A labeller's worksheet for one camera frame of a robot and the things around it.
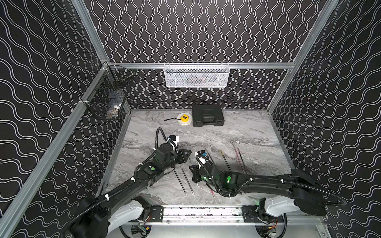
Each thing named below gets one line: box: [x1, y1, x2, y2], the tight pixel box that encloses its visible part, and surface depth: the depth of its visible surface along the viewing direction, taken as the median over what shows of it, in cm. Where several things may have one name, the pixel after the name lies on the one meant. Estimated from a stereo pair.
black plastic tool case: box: [191, 104, 225, 128], surface depth 112 cm
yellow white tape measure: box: [164, 112, 193, 126], surface depth 115 cm
